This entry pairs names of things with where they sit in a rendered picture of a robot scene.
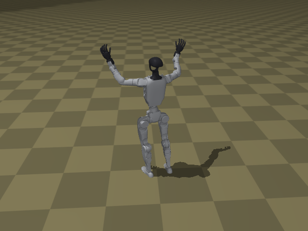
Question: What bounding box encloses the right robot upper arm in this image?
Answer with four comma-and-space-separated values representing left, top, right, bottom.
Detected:
165, 69, 180, 83

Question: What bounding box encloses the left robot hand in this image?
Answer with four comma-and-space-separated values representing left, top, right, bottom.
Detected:
100, 44, 114, 64

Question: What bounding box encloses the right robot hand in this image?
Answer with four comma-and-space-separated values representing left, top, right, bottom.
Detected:
174, 39, 186, 56

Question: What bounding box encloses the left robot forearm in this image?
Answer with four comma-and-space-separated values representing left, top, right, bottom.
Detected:
107, 61, 124, 83

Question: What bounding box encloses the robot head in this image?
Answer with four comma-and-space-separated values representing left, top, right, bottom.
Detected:
149, 57, 163, 80

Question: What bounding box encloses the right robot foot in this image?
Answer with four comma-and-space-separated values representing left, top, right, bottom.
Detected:
164, 163, 172, 174

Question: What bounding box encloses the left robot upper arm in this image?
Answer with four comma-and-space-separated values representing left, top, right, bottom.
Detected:
119, 77, 147, 87

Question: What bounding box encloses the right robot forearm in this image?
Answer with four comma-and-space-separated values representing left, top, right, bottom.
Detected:
172, 53, 181, 75

